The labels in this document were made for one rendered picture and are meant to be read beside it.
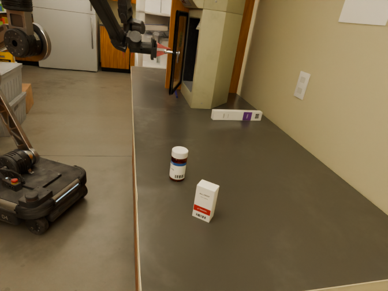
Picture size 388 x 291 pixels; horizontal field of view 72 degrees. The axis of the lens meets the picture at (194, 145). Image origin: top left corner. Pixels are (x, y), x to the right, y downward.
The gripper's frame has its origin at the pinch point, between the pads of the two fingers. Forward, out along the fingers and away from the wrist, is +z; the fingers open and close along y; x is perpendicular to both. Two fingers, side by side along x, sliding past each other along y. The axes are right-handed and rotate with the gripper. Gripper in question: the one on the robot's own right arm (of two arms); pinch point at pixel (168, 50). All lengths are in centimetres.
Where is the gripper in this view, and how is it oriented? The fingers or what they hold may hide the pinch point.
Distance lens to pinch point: 146.2
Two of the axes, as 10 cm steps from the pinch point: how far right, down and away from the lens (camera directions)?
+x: -2.0, -4.5, 8.7
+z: 9.7, 0.2, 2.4
